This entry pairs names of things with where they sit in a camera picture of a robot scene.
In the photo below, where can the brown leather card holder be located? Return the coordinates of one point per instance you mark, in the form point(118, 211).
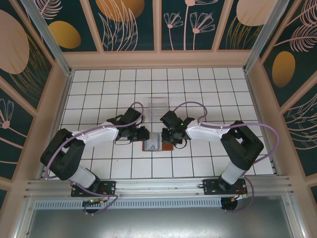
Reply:
point(166, 147)

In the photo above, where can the light blue credit card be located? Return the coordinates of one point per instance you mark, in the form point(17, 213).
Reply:
point(152, 143)

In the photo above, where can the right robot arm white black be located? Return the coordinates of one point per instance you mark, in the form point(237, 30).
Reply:
point(208, 132)

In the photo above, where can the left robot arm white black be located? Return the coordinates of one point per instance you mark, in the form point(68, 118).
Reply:
point(99, 134)

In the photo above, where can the clear acrylic card stand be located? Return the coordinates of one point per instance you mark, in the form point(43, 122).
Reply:
point(158, 104)

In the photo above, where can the grey metal sheet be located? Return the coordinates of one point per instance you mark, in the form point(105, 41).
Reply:
point(158, 223)

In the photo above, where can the aluminium front rail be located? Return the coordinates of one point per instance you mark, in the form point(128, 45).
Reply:
point(158, 184)

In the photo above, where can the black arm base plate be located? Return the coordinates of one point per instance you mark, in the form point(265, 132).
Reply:
point(109, 188)
point(210, 187)

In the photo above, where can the wall panel with pink flowers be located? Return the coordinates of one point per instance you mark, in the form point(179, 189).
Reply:
point(178, 42)

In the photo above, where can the wall panel orange circle leaves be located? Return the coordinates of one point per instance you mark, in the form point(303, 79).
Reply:
point(119, 29)

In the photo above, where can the wall panel with golden oval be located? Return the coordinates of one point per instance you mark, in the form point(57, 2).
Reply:
point(64, 34)

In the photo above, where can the aluminium frame post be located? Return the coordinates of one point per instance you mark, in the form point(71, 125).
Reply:
point(49, 37)
point(23, 220)
point(296, 218)
point(264, 37)

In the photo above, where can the wall panel golden oval fern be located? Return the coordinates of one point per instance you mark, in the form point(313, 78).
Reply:
point(284, 69)

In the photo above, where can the wall panel single flower outline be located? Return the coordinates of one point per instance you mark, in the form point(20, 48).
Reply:
point(12, 138)

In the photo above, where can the wall panel with leaf outlines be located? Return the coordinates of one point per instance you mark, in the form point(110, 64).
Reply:
point(302, 129)

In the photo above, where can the wall panel with pale circle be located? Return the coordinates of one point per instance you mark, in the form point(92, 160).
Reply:
point(247, 12)

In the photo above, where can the wall panel large pink circle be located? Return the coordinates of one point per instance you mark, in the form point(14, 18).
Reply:
point(15, 49)

